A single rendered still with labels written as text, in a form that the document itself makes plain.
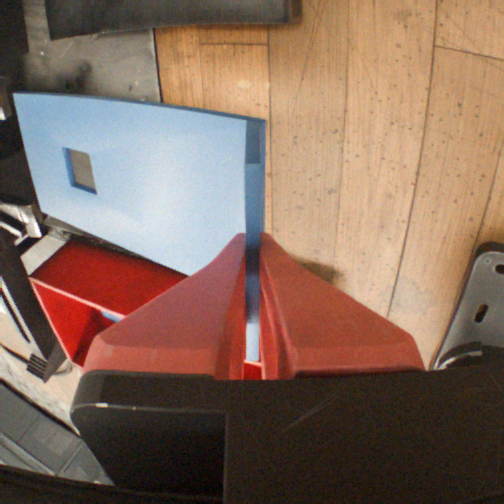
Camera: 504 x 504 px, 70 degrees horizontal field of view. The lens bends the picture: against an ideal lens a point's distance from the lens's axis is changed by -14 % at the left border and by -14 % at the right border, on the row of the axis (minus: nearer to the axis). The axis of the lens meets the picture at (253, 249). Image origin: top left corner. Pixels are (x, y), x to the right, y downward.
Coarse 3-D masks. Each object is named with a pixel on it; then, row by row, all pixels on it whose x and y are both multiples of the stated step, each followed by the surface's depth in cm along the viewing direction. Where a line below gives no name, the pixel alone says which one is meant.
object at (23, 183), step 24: (0, 0) 21; (0, 24) 22; (24, 24) 24; (0, 48) 23; (24, 48) 25; (0, 144) 29; (0, 168) 26; (24, 168) 28; (24, 192) 29; (0, 240) 27
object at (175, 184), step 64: (64, 128) 16; (128, 128) 14; (192, 128) 13; (256, 128) 11; (64, 192) 19; (128, 192) 16; (192, 192) 14; (256, 192) 10; (192, 256) 16; (256, 256) 11; (256, 320) 12
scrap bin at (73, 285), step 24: (72, 240) 36; (48, 264) 33; (72, 264) 33; (96, 264) 33; (120, 264) 33; (144, 264) 33; (48, 288) 34; (72, 288) 30; (96, 288) 30; (120, 288) 30; (144, 288) 30; (168, 288) 30; (48, 312) 34; (72, 312) 38; (96, 312) 41; (120, 312) 28; (72, 336) 38; (72, 360) 39
